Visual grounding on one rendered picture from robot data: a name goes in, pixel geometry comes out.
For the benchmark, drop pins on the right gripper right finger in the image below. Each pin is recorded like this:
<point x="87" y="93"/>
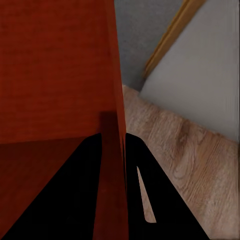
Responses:
<point x="174" y="220"/>

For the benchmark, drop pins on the storage box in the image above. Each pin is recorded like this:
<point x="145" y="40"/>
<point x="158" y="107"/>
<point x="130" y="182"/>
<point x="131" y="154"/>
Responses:
<point x="60" y="82"/>

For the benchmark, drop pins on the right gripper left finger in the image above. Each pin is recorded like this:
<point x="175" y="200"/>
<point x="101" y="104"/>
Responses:
<point x="65" y="208"/>

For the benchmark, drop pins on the door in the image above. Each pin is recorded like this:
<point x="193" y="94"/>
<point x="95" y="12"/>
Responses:
<point x="181" y="19"/>

